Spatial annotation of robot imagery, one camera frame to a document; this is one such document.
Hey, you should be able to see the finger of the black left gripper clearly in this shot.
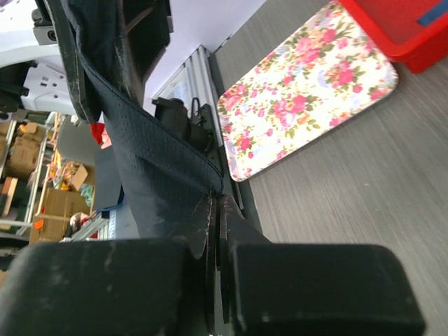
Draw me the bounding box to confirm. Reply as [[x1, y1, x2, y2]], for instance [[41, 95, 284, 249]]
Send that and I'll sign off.
[[34, 1, 102, 123], [112, 0, 173, 104]]

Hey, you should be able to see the dark navy paper napkin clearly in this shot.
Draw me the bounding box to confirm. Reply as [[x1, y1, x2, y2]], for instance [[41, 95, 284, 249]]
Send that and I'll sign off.
[[66, 0, 225, 242]]

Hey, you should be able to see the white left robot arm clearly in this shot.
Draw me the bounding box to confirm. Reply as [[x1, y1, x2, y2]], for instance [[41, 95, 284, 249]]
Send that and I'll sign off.
[[1, 1, 173, 123]]

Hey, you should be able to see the floral rectangular tray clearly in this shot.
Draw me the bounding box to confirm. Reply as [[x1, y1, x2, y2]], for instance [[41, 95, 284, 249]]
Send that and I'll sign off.
[[217, 1, 398, 182]]

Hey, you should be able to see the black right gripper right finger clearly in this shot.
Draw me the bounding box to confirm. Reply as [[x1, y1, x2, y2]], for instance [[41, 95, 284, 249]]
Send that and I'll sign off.
[[216, 196, 426, 335]]

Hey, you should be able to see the red plastic bin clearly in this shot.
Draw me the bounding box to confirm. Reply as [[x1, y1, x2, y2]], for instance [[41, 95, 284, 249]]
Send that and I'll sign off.
[[340, 0, 447, 74]]

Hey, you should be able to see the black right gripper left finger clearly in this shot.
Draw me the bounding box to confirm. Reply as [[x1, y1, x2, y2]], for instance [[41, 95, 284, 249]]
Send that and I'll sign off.
[[1, 196, 216, 335]]

